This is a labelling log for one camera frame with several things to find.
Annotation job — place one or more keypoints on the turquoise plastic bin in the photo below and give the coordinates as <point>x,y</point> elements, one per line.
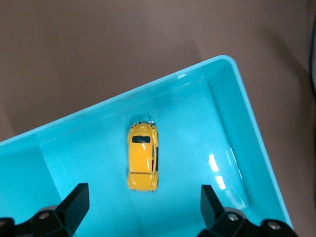
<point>86,153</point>

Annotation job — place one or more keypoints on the yellow beetle toy car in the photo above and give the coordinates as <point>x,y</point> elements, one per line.
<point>142,158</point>

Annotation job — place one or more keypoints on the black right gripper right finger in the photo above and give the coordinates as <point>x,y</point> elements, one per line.
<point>229,224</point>

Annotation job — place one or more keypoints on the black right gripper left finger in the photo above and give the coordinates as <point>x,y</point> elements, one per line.
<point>61,222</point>

